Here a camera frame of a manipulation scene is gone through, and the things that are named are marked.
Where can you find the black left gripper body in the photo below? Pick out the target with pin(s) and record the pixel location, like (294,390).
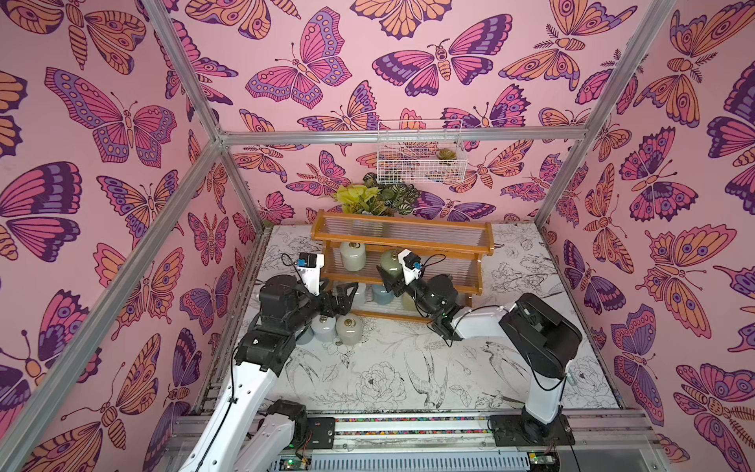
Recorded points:
(311,307)

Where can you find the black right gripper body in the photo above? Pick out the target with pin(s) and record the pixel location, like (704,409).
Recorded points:
(406,286)

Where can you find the cream canister shelf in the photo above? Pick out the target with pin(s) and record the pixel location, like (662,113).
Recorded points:
(349,329)

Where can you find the large light blue canister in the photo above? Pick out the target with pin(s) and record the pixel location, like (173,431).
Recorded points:
(305,336)

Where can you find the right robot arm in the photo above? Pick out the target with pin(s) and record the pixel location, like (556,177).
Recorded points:
(545,339)

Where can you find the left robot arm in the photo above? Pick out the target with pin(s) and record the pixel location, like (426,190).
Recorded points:
(286,309)

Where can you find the white canister bottom shelf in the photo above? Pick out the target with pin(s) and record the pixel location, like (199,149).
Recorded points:
(360,296)

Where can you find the green canister middle shelf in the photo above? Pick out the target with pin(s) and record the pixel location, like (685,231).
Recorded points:
(390,264)

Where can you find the blue canister bottom shelf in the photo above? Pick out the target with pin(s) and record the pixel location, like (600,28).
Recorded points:
(381,295)

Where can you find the yellow-green canister bottom shelf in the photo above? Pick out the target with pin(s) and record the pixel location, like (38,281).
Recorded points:
(408,303)

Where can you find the wooden tiered shelf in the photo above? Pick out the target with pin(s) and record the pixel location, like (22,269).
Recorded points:
(463,244)

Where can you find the green leafy plant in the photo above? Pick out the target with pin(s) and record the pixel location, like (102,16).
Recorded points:
(374,199)

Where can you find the small succulent in basket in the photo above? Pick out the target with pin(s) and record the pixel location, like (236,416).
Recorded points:
(446,154)

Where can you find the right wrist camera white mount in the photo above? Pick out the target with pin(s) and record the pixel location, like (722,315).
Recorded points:
(412,266)

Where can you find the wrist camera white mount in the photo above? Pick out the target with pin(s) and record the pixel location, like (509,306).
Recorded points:
(412,266)
(308,266)

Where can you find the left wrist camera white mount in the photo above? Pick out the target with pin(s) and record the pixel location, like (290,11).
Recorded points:
(308,266)

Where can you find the white wire basket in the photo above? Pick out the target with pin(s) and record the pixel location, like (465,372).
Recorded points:
(409,156)

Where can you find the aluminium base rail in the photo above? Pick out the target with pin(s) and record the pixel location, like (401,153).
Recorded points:
(594,440)

